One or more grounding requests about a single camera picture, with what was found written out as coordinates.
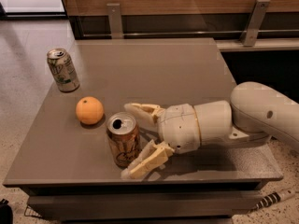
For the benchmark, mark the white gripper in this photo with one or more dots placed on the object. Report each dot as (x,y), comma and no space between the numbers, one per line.
(177,127)

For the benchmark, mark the orange soda can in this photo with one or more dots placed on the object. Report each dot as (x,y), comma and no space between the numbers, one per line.
(123,137)

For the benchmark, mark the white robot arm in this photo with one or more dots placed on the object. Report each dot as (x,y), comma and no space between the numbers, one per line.
(253,113)

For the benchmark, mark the green white soda can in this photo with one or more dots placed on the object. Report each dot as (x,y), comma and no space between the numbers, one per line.
(63,70)

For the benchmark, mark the orange fruit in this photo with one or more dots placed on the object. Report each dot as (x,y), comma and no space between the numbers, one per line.
(89,110)

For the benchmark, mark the grey low table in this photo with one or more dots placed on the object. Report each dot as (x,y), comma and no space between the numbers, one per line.
(67,169)

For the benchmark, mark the black object bottom left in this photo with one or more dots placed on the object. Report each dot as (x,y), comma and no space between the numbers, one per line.
(6,215)

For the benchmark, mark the left metal bracket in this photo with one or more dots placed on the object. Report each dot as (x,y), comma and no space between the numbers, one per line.
(115,20)

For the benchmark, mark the metal bracket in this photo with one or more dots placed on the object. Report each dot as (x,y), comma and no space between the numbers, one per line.
(250,33)
(115,20)

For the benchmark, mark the right metal bracket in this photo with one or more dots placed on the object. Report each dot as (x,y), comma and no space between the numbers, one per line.
(250,33)

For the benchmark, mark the grey metal shelf rail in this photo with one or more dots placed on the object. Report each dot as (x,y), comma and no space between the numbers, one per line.
(260,45)

